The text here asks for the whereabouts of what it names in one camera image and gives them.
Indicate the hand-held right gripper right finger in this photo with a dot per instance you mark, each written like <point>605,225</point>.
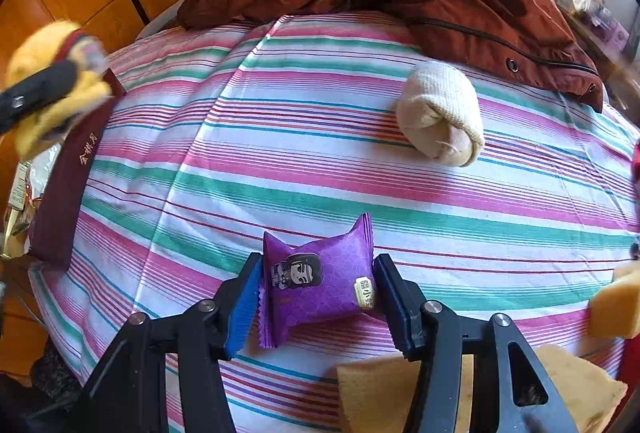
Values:
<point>395,308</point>

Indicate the small purple box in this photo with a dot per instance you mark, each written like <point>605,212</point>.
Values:
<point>612,30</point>

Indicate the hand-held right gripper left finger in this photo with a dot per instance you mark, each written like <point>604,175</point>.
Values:
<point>245,308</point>

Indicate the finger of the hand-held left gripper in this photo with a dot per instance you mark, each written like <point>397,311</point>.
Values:
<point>40,88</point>

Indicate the snack bar in clear wrapper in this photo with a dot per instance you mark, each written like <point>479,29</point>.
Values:
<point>20,185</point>

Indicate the yellow sponge block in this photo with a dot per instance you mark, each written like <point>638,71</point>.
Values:
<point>370,393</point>
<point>617,303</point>
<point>585,393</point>

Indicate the white sock ball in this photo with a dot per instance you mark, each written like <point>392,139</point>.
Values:
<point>440,103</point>

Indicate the purple snack packet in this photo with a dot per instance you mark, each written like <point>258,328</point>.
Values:
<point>320,283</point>

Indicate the striped bed sheet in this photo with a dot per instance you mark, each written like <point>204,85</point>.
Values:
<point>300,138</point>

